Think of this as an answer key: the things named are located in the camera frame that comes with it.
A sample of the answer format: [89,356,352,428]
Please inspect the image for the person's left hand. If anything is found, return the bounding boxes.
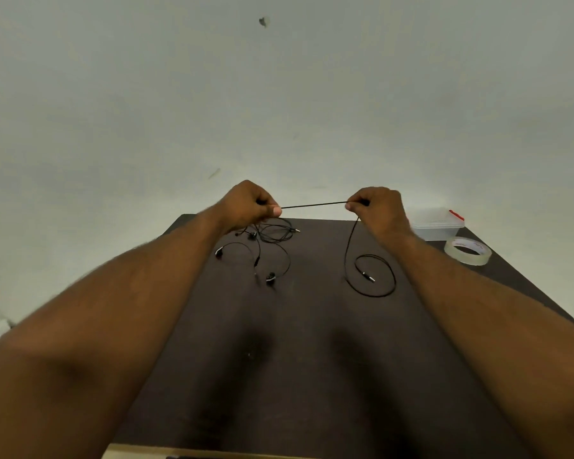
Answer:
[215,180,283,235]

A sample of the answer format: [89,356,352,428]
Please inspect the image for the person's right hand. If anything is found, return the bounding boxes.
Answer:
[345,186,415,242]

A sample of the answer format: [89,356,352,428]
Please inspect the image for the black wired earphones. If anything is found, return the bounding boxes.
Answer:
[234,217,301,244]
[214,199,397,298]

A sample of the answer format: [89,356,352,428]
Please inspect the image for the clear plastic box red latches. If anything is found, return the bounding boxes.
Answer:
[406,207,466,242]

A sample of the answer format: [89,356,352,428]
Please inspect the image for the clear tape roll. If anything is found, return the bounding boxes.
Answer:
[443,237,493,267]

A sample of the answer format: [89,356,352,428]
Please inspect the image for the person's right forearm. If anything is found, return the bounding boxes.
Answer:
[390,229,574,459]

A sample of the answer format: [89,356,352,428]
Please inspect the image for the person's left forearm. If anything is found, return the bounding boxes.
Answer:
[0,207,230,459]

